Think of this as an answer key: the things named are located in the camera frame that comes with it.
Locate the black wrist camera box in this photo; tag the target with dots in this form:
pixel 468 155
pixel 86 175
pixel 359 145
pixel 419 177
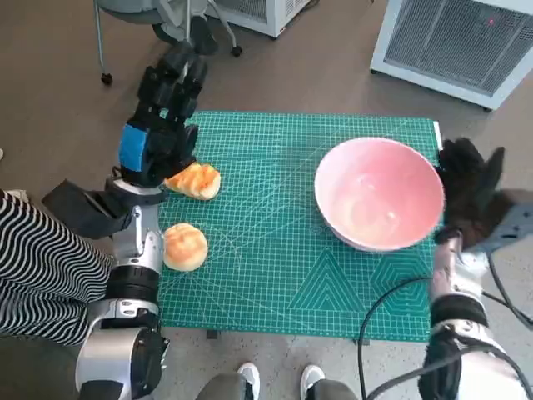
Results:
pixel 514 221
pixel 87 212

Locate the grey office chair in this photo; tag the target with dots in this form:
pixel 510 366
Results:
pixel 98 41

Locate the long striped toy bread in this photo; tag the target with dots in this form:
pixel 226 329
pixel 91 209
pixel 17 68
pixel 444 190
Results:
pixel 195 179

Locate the black table bracket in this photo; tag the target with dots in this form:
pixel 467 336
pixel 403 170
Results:
pixel 213 334
pixel 362 341

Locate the round toy bread bun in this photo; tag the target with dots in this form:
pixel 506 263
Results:
pixel 185 248

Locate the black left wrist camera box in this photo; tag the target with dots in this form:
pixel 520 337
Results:
pixel 87 212

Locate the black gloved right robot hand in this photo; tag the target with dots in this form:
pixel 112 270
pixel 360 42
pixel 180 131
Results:
pixel 470 196

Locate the pink bowl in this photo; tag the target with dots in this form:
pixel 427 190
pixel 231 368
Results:
pixel 375 196

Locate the small white mesh cabinet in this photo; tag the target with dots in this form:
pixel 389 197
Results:
pixel 270 12

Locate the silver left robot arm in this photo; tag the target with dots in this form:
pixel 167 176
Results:
pixel 133 241

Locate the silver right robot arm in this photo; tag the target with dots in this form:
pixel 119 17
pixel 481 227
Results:
pixel 458 316

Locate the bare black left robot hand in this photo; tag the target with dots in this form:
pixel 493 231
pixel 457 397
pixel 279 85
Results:
pixel 166 146

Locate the large white mesh cabinet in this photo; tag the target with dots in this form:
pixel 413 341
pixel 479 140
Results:
pixel 449 41

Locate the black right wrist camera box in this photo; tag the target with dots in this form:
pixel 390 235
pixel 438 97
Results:
pixel 514 221

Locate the green cutting mat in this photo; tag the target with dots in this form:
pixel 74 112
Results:
pixel 270 229

